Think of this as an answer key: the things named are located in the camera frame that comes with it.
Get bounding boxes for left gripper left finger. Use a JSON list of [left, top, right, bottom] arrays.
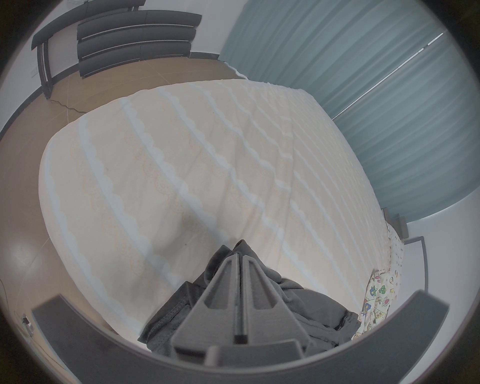
[[172, 253, 241, 353]]

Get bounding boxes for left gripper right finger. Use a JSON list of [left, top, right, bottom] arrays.
[[242, 255, 311, 353]]

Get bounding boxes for black T-shirt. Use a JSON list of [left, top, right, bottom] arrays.
[[137, 239, 362, 355]]

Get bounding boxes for bed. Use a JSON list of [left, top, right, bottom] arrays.
[[37, 79, 427, 349]]

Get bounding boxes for white printed pyjama garment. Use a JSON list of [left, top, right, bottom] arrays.
[[354, 268, 400, 336]]

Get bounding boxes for white printed pillow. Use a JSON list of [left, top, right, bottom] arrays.
[[386, 223, 406, 278]]

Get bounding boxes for grey bedside table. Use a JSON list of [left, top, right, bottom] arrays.
[[382, 207, 408, 239]]

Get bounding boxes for blue-green curtain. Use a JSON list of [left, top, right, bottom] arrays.
[[332, 34, 480, 222], [218, 0, 444, 119]]

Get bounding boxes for dark grey side table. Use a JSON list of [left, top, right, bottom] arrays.
[[32, 0, 147, 99]]

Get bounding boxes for black cable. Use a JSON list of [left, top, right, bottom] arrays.
[[48, 97, 88, 114]]

